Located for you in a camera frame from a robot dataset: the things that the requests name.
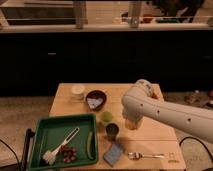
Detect black cable right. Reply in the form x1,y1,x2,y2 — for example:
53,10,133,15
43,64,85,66
178,136,213,171

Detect orange bowl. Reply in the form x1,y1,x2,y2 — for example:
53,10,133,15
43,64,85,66
152,93,158,99

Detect dark brown bowl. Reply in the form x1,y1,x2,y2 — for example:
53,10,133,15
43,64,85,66
85,90,107,111

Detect red grapes bunch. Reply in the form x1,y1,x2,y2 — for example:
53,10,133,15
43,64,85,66
60,145,77,163

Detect blue sponge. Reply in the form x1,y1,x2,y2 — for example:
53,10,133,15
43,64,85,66
103,143,124,167

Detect black chair frame left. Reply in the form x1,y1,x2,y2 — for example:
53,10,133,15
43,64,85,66
0,128,36,171

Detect white cup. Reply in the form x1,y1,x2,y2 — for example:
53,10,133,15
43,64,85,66
71,84,85,100

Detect silver fork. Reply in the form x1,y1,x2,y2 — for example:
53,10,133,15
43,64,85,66
128,152,164,160

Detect white dish brush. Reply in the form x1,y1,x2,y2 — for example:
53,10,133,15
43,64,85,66
42,127,80,165

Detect green plastic tray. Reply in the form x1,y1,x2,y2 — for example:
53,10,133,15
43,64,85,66
27,113,100,171

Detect metal cup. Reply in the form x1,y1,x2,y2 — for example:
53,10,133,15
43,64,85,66
106,123,119,141

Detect green plastic cup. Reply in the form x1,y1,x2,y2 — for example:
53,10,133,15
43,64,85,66
100,111,113,126

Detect green pea pod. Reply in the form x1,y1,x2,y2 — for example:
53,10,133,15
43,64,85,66
86,132,93,160

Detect orange apple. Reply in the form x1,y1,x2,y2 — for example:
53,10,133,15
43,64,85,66
125,120,137,130

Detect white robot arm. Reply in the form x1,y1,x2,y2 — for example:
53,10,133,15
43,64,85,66
121,79,213,144

